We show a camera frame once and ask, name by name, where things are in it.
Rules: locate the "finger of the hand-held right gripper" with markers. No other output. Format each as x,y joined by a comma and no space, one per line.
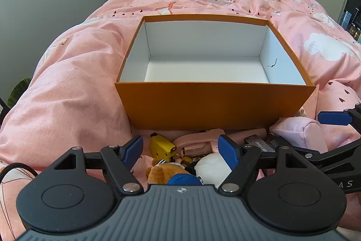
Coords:
332,159
335,117

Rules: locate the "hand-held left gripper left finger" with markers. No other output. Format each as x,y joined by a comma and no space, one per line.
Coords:
132,149

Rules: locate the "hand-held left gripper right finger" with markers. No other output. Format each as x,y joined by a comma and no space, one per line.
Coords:
228,153

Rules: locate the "grey glitter box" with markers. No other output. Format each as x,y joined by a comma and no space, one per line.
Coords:
259,145

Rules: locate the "pink fabric pouch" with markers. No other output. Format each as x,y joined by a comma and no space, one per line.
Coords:
293,128

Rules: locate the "orange cardboard box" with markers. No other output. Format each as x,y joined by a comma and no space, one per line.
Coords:
197,105

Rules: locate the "white plush toy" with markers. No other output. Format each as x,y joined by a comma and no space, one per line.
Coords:
211,167

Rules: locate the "brown teddy bear plush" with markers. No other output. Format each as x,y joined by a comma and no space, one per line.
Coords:
160,173

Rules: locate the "pink printed duvet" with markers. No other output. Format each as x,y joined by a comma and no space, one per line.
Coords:
84,74

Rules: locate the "dark shelf unit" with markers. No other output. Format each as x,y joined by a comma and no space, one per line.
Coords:
352,20

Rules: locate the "green potted plant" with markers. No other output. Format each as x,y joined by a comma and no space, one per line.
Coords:
18,92

